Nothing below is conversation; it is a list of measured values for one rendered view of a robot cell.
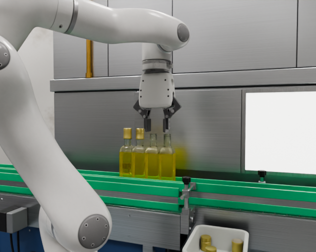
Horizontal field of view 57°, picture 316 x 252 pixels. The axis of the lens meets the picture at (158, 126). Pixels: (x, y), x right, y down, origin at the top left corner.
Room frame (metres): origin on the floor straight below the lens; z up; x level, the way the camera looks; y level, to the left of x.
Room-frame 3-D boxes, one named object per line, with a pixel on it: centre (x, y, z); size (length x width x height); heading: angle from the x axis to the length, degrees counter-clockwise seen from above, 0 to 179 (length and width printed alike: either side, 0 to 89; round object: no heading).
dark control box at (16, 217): (1.16, 0.59, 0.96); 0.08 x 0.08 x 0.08; 71
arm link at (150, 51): (0.85, 0.00, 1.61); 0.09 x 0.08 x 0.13; 38
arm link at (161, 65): (0.85, 0.00, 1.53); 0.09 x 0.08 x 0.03; 71
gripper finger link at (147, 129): (0.86, 0.04, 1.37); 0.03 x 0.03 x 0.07; 71
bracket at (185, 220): (1.01, -0.11, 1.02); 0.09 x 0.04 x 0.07; 161
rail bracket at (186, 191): (0.99, -0.10, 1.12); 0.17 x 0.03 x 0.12; 161
